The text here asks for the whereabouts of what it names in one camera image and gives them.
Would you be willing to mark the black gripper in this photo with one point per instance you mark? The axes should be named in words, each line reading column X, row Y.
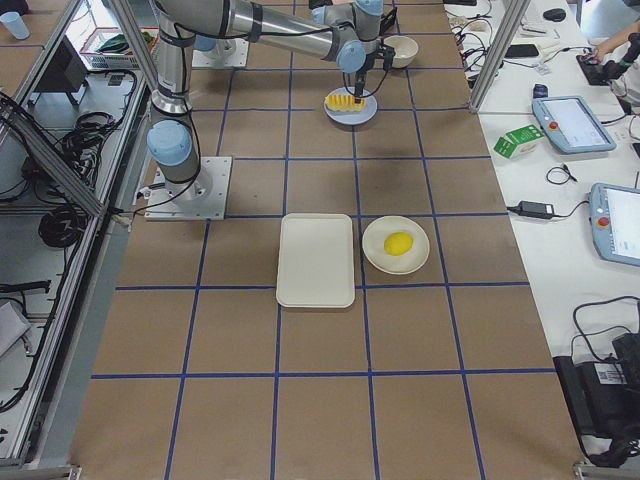
column 359, row 80

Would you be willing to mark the yellow sliced bread loaf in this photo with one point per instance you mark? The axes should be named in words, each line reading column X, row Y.
column 342, row 103

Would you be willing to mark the blue plate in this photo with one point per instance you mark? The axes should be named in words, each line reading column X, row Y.
column 354, row 118

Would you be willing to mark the white round plate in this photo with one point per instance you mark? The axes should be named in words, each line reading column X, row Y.
column 373, row 241

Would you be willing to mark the beige ceramic bowl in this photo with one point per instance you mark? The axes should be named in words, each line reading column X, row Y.
column 405, row 48

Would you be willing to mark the yellow lemon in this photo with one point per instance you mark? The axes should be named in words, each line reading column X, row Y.
column 398, row 243

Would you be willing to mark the black smartphone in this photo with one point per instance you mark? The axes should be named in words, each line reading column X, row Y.
column 521, row 51

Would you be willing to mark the green white carton box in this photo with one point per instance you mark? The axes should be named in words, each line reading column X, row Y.
column 518, row 142

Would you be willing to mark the white rectangular tray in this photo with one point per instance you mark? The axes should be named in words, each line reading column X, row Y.
column 315, row 263

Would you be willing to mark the black computer mouse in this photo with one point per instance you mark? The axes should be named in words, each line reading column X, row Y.
column 554, row 15

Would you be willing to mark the far teach pendant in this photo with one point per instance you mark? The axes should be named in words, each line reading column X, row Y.
column 571, row 126

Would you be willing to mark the teach pendant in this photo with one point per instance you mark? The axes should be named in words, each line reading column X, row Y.
column 571, row 126
column 614, row 219

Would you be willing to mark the black power adapter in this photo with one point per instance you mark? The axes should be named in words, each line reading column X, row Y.
column 536, row 210

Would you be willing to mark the near teach pendant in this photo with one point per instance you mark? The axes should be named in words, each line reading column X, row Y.
column 614, row 219

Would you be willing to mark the light blue cup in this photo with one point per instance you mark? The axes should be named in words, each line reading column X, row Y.
column 13, row 22

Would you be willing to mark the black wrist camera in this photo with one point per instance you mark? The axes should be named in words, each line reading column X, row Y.
column 386, row 55

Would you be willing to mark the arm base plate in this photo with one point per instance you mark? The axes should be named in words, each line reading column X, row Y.
column 204, row 200
column 237, row 60

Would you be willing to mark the aluminium frame post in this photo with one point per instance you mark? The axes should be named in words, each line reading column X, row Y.
column 507, row 29

